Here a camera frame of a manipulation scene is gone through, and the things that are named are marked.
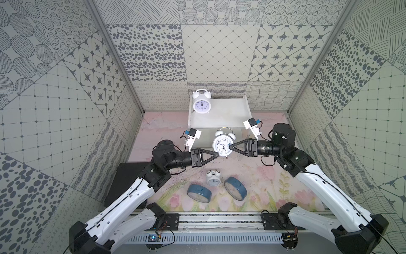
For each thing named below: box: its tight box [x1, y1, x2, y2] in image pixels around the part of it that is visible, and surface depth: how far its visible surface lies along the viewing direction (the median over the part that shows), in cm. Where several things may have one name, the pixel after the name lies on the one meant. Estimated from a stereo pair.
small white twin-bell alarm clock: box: [206, 169, 221, 187], surface depth 83 cm
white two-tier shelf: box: [187, 95, 257, 149], surface depth 75 cm
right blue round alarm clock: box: [223, 176, 248, 202], surface depth 76 cm
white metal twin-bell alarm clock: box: [212, 127, 237, 159], surface depth 61 cm
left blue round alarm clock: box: [186, 184, 212, 204], surface depth 77 cm
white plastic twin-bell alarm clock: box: [192, 88, 212, 115], surface depth 71 cm
